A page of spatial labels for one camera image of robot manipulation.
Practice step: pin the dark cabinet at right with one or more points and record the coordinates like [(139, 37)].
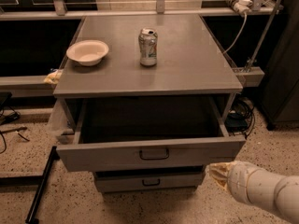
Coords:
[(279, 91)]

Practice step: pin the grey open top drawer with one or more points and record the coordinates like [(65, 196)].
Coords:
[(149, 154)]

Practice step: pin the yellow cloth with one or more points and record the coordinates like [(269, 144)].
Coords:
[(53, 78)]

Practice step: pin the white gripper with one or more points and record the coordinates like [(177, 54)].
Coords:
[(239, 178)]

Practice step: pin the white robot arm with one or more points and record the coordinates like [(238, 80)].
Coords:
[(280, 194)]

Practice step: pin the grey metal rail frame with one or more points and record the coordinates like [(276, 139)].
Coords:
[(43, 10)]

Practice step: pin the silver soda can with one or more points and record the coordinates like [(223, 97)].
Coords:
[(148, 40)]

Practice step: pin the white power strip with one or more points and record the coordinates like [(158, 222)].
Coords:
[(240, 7)]

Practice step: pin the white bowl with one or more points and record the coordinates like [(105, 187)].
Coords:
[(88, 52)]

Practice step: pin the black metal floor bar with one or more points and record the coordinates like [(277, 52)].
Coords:
[(31, 217)]

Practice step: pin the grey lower drawer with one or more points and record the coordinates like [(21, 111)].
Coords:
[(145, 179)]

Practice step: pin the grey drawer cabinet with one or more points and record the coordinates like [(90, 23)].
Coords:
[(146, 77)]

